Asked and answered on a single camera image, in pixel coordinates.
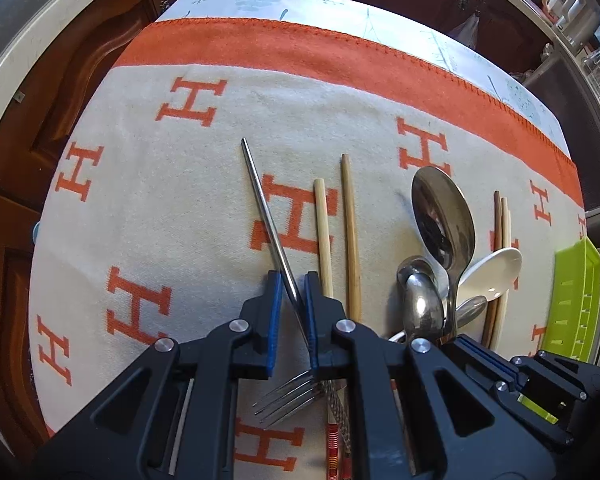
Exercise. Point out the white plastic bottle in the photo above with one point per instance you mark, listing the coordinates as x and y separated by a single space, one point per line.
570 7

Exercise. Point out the dark wooden chopstick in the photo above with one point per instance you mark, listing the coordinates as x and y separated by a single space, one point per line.
496 220

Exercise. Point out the blue round object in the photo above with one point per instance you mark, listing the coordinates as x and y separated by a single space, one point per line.
36 232

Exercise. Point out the beige kitchen countertop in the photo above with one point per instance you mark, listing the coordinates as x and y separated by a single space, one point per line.
45 25

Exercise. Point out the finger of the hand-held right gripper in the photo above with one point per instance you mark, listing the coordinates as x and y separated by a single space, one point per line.
485 352
475 367

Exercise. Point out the small metal spoon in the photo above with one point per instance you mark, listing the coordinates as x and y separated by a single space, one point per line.
415 266
424 310

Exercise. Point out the hanging plastic bag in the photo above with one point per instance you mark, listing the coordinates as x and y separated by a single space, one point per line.
467 32

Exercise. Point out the metal fork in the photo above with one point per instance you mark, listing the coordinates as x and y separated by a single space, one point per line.
272 230

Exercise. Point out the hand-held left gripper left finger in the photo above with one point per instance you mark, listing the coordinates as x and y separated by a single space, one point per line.
274 320

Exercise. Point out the green plastic utensil tray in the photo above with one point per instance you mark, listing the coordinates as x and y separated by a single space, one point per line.
575 280

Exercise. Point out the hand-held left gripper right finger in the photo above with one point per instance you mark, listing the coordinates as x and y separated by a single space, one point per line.
312 325

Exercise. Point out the clear plastic container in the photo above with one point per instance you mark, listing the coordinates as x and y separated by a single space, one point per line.
595 75

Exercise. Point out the large metal spoon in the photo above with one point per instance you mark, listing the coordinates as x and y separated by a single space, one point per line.
440 210

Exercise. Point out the bamboo chopstick striped end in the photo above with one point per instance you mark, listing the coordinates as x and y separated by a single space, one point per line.
350 240
504 225
323 240

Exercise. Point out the white ceramic spoon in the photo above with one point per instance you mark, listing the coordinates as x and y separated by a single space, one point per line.
508 232
495 267

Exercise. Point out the orange white container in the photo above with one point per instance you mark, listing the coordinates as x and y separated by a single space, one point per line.
551 0

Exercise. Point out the beige orange printed blanket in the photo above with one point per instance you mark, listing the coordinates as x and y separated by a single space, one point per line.
180 210

